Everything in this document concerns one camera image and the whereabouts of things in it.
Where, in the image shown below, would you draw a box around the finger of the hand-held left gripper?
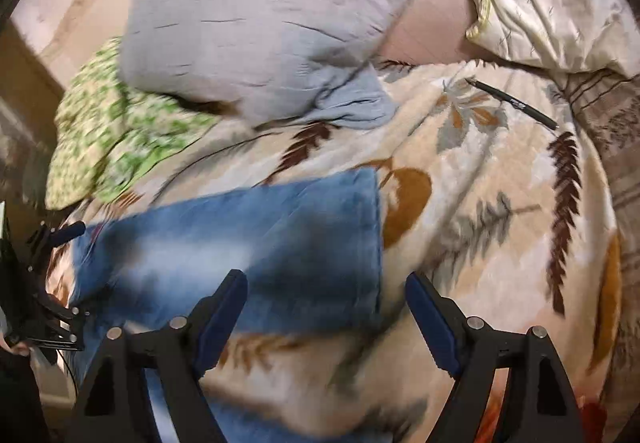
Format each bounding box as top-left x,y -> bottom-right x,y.
27,221 -> 87,275
30,290 -> 90,354

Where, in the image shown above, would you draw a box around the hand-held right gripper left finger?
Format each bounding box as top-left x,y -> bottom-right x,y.
65,269 -> 248,443

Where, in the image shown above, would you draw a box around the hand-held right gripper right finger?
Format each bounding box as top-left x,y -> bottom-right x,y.
405,272 -> 586,443

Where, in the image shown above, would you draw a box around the blue denim pants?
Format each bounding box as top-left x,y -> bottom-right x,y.
65,167 -> 385,443

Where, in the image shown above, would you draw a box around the green patterned quilt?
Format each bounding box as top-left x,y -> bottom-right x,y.
45,37 -> 221,211

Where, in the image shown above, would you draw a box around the leaf print blanket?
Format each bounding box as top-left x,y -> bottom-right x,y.
45,58 -> 626,443

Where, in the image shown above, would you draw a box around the wooden furniture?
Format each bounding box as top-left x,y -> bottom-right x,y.
0,18 -> 66,204

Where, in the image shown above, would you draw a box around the black pen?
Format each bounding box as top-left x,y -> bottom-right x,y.
465,77 -> 560,131

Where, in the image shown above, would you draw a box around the grey pillow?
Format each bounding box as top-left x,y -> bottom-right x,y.
120,0 -> 433,131

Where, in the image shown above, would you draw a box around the pinkish brown bed sheet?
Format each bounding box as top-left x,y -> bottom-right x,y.
377,0 -> 496,66

